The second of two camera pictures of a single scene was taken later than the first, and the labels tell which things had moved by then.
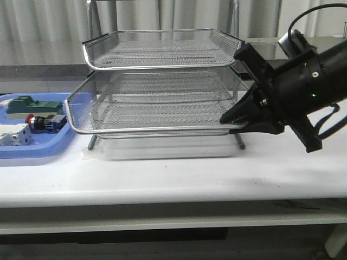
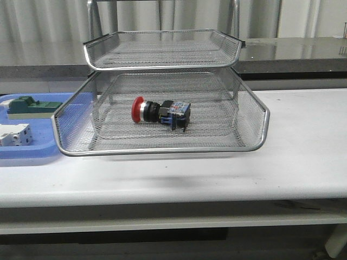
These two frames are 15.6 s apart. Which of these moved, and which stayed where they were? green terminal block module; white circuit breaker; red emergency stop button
Moved: red emergency stop button
Stayed: green terminal block module; white circuit breaker
